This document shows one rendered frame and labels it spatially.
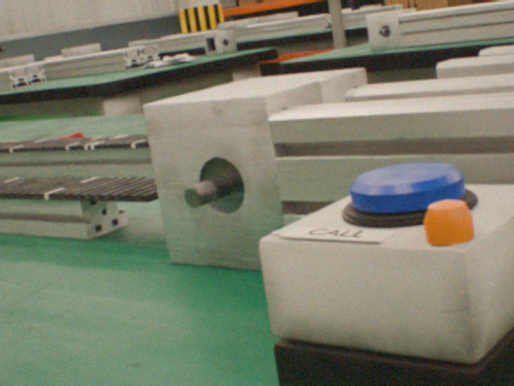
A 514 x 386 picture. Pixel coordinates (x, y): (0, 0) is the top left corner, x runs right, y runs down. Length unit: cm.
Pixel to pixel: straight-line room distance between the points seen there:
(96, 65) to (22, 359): 331
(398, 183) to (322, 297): 5
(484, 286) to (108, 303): 24
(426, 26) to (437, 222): 194
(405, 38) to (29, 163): 142
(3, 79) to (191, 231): 318
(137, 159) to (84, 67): 293
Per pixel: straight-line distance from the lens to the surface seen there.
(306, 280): 29
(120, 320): 42
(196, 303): 43
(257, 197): 45
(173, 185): 49
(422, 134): 39
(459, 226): 26
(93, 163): 89
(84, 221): 61
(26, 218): 67
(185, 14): 864
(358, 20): 485
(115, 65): 357
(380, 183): 29
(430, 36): 219
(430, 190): 28
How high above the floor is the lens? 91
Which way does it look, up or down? 12 degrees down
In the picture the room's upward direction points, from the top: 9 degrees counter-clockwise
